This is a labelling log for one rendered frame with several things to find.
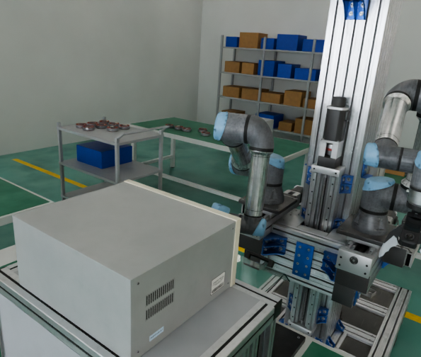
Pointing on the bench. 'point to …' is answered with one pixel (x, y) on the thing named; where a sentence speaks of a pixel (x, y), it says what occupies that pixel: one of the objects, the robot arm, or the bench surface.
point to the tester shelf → (211, 315)
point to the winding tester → (127, 261)
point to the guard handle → (260, 258)
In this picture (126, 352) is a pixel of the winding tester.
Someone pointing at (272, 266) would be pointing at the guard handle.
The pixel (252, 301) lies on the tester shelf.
